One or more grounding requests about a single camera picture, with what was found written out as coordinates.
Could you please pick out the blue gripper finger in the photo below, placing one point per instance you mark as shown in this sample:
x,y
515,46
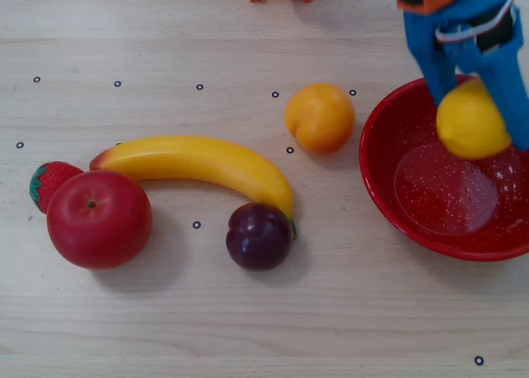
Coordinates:
x,y
502,80
440,74

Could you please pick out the red speckled bowl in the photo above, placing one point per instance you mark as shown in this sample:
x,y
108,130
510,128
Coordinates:
x,y
413,196

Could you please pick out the dark purple plum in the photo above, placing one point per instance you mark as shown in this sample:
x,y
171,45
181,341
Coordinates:
x,y
258,236

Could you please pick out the red strawberry with green leaves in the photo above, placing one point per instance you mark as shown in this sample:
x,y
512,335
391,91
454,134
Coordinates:
x,y
49,181

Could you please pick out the red apple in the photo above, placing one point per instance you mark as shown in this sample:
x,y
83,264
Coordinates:
x,y
99,220

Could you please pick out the blue gripper body with servo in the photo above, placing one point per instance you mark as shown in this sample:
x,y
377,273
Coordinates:
x,y
430,49

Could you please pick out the orange peach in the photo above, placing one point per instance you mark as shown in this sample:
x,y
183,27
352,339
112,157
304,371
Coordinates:
x,y
320,118

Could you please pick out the yellow lemon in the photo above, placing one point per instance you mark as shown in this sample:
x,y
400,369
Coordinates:
x,y
471,123

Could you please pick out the yellow banana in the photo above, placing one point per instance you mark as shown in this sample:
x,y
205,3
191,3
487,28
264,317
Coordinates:
x,y
198,159

